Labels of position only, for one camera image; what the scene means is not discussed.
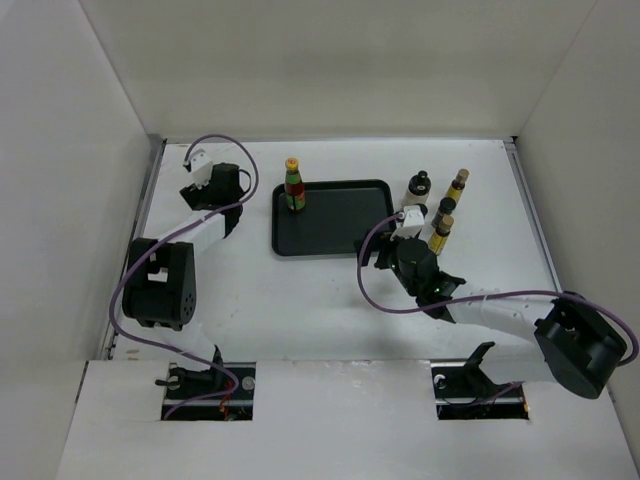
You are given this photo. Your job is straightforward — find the small dark spice bottle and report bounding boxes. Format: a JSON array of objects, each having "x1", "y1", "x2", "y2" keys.
[{"x1": 431, "y1": 197, "x2": 457, "y2": 228}]

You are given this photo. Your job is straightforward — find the red green sauce bottle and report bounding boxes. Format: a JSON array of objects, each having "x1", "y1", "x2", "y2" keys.
[{"x1": 284, "y1": 157, "x2": 306, "y2": 213}]

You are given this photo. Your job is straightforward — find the white bottle black cap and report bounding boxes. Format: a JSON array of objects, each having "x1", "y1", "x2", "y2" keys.
[{"x1": 402, "y1": 170, "x2": 431, "y2": 207}]

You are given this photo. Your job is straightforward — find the yellow bottle tan cap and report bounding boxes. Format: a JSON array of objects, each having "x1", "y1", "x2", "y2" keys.
[{"x1": 446, "y1": 169, "x2": 469, "y2": 204}]

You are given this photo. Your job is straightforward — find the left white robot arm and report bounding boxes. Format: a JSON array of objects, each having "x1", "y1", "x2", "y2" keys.
[{"x1": 122, "y1": 161, "x2": 249, "y2": 332}]

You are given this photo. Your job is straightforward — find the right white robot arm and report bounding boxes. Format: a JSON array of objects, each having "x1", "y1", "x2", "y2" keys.
[{"x1": 357, "y1": 233, "x2": 639, "y2": 403}]

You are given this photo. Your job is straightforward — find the black plastic tray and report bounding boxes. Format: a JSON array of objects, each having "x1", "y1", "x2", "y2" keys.
[{"x1": 271, "y1": 179, "x2": 393, "y2": 257}]

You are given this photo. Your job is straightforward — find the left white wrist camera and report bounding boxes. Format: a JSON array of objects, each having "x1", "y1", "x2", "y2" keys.
[{"x1": 183, "y1": 148, "x2": 213, "y2": 189}]

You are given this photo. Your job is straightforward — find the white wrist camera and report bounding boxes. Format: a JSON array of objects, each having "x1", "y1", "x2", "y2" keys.
[
  {"x1": 391, "y1": 204, "x2": 428, "y2": 240},
  {"x1": 183, "y1": 148, "x2": 213, "y2": 189}
]

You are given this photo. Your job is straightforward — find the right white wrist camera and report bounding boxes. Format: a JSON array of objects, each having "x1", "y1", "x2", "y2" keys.
[{"x1": 391, "y1": 204, "x2": 428, "y2": 240}]

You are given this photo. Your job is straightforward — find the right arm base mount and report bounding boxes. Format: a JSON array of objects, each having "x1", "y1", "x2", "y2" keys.
[{"x1": 431, "y1": 342, "x2": 529, "y2": 421}]

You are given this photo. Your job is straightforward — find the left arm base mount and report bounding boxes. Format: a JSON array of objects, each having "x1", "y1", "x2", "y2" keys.
[{"x1": 155, "y1": 363, "x2": 257, "y2": 422}]

